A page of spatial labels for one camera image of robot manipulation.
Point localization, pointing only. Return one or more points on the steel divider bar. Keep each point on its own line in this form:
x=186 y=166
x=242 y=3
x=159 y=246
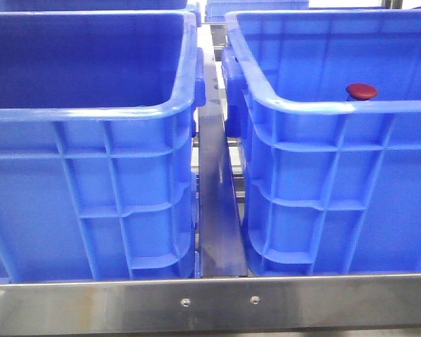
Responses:
x=220 y=240

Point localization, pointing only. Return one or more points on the right blue plastic bin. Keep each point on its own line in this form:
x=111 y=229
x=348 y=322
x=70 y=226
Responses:
x=333 y=187

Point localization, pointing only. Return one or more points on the blue plastic bin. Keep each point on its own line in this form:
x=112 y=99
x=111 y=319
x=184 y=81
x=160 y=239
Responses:
x=333 y=187
x=93 y=187

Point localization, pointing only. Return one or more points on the left blue plastic bin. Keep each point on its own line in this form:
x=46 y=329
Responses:
x=93 y=187

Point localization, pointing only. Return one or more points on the far right blue bin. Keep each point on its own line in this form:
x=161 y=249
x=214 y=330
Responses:
x=215 y=10

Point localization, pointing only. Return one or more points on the far left blue bin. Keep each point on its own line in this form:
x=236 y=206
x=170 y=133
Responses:
x=98 y=5

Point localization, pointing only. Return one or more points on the steel front rail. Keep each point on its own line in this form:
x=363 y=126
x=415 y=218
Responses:
x=247 y=304

